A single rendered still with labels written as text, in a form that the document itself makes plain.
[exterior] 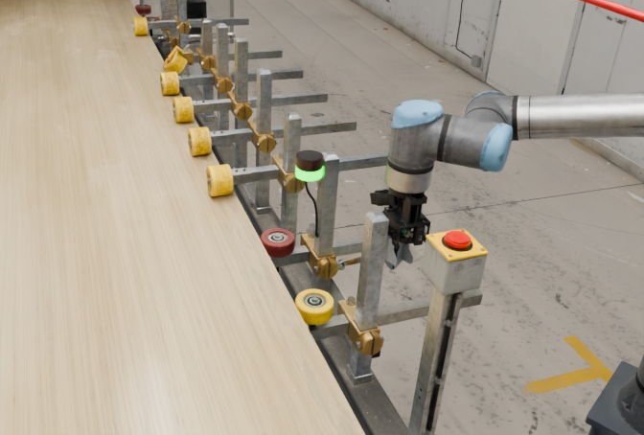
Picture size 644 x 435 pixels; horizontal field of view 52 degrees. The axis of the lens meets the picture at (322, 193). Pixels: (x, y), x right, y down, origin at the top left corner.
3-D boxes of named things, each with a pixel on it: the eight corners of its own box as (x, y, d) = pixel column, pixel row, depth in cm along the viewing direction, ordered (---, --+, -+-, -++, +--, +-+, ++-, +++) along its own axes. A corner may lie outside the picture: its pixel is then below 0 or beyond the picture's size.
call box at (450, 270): (456, 267, 109) (464, 227, 105) (480, 292, 103) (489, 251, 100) (419, 274, 107) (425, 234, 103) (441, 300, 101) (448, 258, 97)
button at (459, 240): (460, 237, 104) (462, 228, 103) (474, 251, 101) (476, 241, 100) (438, 240, 102) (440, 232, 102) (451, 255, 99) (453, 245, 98)
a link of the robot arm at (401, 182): (379, 156, 131) (422, 151, 135) (377, 178, 134) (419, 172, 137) (400, 177, 124) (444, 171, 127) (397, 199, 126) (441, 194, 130)
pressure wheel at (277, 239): (287, 263, 167) (287, 223, 162) (297, 281, 161) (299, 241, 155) (256, 267, 164) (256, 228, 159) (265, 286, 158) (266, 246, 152)
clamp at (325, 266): (318, 247, 170) (319, 231, 167) (337, 277, 159) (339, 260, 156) (297, 251, 168) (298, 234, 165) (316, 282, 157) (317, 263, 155)
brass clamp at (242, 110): (242, 104, 226) (242, 90, 223) (254, 119, 215) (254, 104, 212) (225, 105, 223) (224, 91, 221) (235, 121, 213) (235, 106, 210)
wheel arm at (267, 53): (280, 56, 272) (280, 48, 271) (282, 57, 270) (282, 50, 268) (191, 60, 260) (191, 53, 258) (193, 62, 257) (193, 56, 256)
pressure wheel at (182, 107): (190, 91, 213) (195, 111, 209) (188, 106, 219) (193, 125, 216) (171, 92, 211) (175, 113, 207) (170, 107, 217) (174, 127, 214)
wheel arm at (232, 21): (246, 23, 313) (246, 15, 311) (249, 25, 310) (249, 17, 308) (138, 27, 296) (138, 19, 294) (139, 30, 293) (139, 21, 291)
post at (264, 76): (265, 212, 211) (268, 66, 187) (268, 217, 208) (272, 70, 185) (255, 214, 210) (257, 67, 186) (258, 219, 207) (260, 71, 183)
